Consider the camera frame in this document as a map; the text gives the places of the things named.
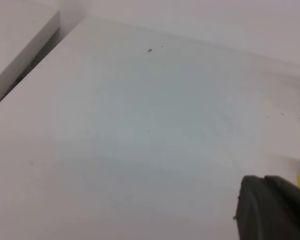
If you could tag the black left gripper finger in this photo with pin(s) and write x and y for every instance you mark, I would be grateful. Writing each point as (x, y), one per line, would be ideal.
(268, 208)

